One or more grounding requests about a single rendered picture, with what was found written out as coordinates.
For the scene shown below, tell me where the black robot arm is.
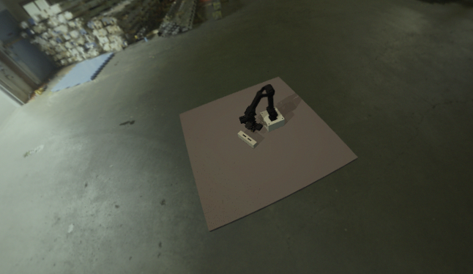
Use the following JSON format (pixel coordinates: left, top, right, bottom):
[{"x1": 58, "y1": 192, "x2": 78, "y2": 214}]
[{"x1": 239, "y1": 84, "x2": 278, "y2": 130}]

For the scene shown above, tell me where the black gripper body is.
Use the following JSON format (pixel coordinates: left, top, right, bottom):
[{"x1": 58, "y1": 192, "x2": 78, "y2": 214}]
[{"x1": 252, "y1": 118, "x2": 263, "y2": 131}]

